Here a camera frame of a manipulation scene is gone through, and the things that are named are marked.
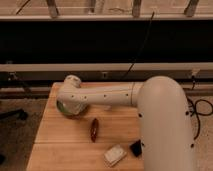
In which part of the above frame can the black hanging cable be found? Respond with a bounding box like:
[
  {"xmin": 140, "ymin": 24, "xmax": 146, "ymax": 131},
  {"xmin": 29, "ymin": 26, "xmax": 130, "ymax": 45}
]
[{"xmin": 119, "ymin": 11, "xmax": 156, "ymax": 82}]

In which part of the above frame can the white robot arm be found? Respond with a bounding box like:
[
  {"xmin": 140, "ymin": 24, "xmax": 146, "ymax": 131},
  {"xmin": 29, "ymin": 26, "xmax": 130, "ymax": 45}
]
[{"xmin": 56, "ymin": 75, "xmax": 198, "ymax": 171}]

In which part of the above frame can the green ceramic bowl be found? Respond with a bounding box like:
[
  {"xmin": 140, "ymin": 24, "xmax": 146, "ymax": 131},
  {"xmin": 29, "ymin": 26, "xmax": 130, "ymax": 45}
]
[{"xmin": 56, "ymin": 101, "xmax": 87, "ymax": 117}]

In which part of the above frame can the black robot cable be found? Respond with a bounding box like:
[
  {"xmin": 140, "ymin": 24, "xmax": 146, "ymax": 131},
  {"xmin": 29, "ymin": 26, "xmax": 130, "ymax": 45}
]
[{"xmin": 186, "ymin": 78, "xmax": 213, "ymax": 141}]

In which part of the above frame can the red brown pepper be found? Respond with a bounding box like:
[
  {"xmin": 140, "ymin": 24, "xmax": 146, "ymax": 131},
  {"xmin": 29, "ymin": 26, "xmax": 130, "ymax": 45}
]
[{"xmin": 90, "ymin": 119, "xmax": 99, "ymax": 142}]

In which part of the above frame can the white rectangular sponge block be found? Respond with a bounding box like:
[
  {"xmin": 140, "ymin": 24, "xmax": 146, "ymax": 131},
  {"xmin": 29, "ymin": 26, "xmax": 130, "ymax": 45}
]
[{"xmin": 103, "ymin": 144, "xmax": 127, "ymax": 167}]

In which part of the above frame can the black smartphone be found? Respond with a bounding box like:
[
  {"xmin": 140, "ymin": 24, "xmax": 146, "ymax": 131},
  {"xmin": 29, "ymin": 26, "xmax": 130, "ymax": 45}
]
[{"xmin": 130, "ymin": 140, "xmax": 142, "ymax": 157}]

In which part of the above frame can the black office chair base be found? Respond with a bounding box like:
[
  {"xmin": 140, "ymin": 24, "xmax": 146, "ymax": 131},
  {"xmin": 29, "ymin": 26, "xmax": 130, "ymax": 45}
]
[{"xmin": 0, "ymin": 109, "xmax": 28, "ymax": 120}]

